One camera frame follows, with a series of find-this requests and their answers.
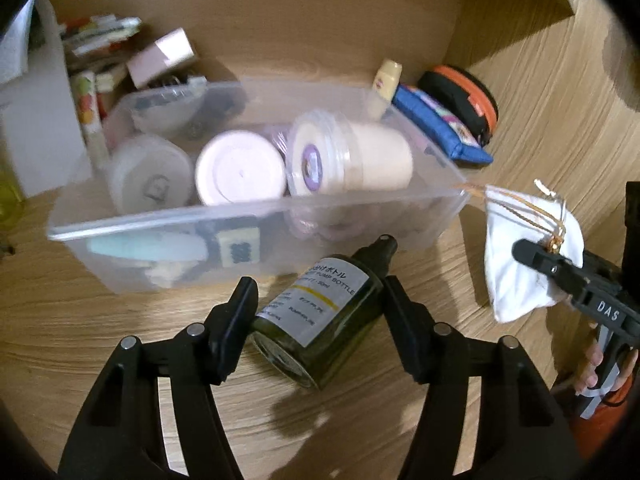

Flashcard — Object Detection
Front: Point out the cream lotion tube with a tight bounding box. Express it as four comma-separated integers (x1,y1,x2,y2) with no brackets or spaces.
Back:
369,59,404,121

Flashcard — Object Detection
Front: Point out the white cardboard box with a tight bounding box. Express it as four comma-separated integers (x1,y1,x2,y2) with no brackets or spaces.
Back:
0,0,88,198

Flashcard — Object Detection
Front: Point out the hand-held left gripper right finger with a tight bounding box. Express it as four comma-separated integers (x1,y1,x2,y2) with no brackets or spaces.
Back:
382,275,583,480

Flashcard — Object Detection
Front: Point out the pink small box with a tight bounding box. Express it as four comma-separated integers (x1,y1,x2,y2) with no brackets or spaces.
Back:
126,28,197,88

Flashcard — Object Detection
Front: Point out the clear glass bowl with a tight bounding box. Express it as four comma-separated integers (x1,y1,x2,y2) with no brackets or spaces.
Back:
131,77,208,136

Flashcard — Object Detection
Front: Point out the black orange zip pouch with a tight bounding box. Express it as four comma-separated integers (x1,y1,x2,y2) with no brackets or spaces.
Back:
417,65,500,148

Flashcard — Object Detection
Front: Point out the stack of small packets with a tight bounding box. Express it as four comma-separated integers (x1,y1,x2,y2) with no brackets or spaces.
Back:
59,16,143,68

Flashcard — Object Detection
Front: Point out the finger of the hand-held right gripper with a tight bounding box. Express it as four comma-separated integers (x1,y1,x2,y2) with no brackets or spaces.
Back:
512,239,586,301

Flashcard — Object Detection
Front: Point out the yellow-green tall bottle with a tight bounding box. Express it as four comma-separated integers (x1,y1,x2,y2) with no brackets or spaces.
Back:
0,160,26,218

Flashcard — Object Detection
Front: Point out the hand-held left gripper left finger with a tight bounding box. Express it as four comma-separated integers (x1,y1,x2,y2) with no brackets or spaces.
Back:
59,276,260,480

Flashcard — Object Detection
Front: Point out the jar with white lid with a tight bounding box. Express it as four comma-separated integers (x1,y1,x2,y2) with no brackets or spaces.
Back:
195,130,286,206

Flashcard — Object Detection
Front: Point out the light blue tube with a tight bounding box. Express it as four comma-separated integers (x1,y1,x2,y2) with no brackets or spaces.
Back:
86,232,208,263

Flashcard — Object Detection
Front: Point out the orange garment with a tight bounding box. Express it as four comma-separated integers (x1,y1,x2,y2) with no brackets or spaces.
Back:
567,385,636,466

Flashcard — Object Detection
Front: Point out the wooden desk hutch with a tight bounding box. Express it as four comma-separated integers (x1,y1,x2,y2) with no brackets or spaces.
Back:
30,0,576,91

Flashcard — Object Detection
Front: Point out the fruit print narrow box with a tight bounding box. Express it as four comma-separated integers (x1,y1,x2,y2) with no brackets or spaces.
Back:
70,70,111,168

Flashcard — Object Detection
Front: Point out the clear plastic storage bin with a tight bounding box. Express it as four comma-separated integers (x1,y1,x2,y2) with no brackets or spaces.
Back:
46,76,472,295

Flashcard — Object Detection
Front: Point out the blue pencil case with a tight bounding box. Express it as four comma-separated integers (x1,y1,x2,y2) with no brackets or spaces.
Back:
392,85,494,167

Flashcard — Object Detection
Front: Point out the beige cup with clear lid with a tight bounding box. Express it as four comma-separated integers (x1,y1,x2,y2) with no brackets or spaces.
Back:
286,109,415,196

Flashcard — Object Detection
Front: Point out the white cloth pouch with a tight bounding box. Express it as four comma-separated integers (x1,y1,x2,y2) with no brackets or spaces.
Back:
482,185,585,323

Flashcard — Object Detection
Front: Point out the dark green pump bottle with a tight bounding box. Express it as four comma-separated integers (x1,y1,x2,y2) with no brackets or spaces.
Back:
248,234,399,391

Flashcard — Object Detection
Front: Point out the white black printed small box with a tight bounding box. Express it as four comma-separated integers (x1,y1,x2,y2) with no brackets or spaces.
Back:
217,227,262,267

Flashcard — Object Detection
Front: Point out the gold chain necklace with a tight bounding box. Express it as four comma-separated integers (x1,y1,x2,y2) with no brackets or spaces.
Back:
457,178,576,256

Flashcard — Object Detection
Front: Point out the white round container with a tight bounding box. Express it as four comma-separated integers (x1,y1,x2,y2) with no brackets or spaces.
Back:
109,134,195,213

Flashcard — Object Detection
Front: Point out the person's right hand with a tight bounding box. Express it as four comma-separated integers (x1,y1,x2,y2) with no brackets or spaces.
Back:
574,339,604,397

